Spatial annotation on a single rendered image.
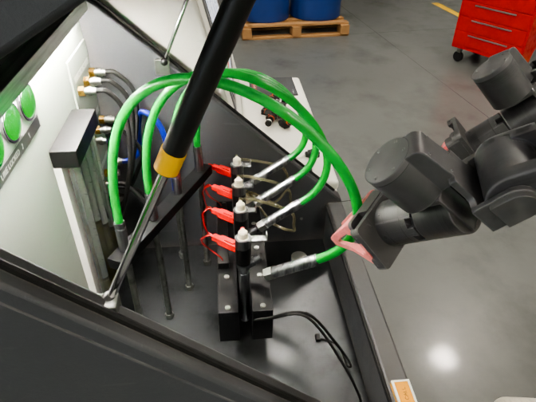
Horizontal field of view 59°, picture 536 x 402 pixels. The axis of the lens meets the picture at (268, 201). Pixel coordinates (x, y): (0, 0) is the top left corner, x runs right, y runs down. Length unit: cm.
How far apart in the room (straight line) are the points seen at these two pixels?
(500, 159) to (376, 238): 17
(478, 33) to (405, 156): 461
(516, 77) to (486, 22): 427
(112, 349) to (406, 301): 194
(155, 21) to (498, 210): 74
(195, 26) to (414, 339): 160
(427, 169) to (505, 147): 8
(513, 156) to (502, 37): 446
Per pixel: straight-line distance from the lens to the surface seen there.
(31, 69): 66
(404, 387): 84
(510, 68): 74
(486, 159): 52
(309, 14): 568
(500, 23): 495
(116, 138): 70
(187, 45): 102
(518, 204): 49
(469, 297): 243
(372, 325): 92
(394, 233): 57
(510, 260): 271
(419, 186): 49
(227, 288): 92
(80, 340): 45
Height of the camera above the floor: 164
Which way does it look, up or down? 36 degrees down
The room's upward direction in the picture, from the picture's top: 1 degrees clockwise
